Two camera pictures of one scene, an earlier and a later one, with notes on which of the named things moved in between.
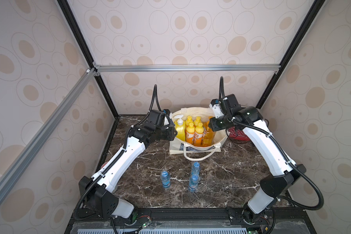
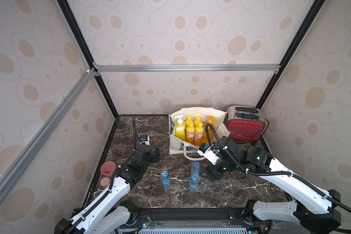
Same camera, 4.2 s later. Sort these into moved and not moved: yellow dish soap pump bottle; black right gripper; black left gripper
Moved: black right gripper; black left gripper
Not moved: yellow dish soap pump bottle
